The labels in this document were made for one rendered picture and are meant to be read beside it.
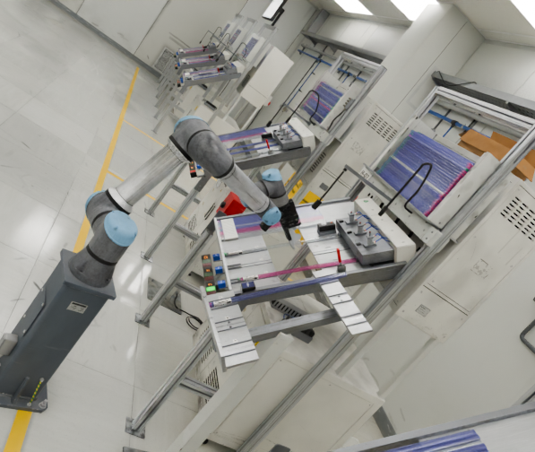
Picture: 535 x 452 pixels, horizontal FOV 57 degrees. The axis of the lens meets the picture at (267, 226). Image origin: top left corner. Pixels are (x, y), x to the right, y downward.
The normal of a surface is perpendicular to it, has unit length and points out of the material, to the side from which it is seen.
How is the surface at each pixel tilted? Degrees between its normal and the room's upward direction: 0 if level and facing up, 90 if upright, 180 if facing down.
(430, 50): 90
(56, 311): 90
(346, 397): 90
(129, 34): 90
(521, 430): 44
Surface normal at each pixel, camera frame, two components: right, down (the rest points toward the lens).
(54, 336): 0.36, 0.54
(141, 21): 0.18, 0.43
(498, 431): -0.11, -0.89
